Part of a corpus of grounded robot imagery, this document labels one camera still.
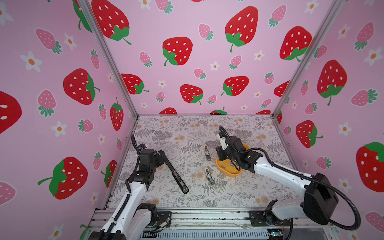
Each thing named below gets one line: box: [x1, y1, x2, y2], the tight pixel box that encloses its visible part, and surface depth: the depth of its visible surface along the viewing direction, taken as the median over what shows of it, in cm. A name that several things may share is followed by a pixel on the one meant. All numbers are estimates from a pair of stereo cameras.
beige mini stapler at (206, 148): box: [204, 144, 212, 161], surface depth 99 cm
